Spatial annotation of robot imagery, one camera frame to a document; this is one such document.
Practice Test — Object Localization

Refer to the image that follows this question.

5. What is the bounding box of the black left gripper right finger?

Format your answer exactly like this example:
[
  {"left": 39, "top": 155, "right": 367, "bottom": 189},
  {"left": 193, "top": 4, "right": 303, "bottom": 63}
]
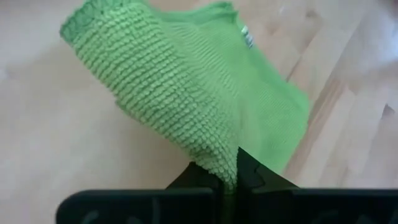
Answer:
[{"left": 236, "top": 146, "right": 398, "bottom": 224}]

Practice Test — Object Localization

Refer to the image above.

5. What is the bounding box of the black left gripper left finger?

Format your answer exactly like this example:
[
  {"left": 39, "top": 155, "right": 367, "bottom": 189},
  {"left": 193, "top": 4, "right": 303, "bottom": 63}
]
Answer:
[{"left": 55, "top": 161, "right": 224, "bottom": 224}]

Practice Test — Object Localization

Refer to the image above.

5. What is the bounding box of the green microfiber towel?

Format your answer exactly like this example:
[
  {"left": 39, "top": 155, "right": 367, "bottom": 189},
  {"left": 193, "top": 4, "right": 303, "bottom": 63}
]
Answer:
[{"left": 58, "top": 0, "right": 311, "bottom": 194}]

